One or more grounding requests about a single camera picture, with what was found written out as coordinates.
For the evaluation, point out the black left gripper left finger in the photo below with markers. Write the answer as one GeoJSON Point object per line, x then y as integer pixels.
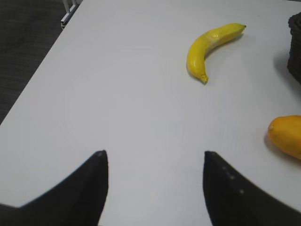
{"type": "Point", "coordinates": [76, 201]}

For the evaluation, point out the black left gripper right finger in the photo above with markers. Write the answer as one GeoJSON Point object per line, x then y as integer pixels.
{"type": "Point", "coordinates": [233, 200]}

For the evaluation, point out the black woven basket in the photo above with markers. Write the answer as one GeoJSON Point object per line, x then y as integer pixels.
{"type": "Point", "coordinates": [294, 61]}

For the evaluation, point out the orange yellow mango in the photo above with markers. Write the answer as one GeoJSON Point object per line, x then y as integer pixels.
{"type": "Point", "coordinates": [285, 133]}

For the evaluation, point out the yellow banana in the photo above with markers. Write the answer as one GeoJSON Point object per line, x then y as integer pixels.
{"type": "Point", "coordinates": [207, 42]}

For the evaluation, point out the white metal frame leg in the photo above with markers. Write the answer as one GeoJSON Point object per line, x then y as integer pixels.
{"type": "Point", "coordinates": [70, 7]}

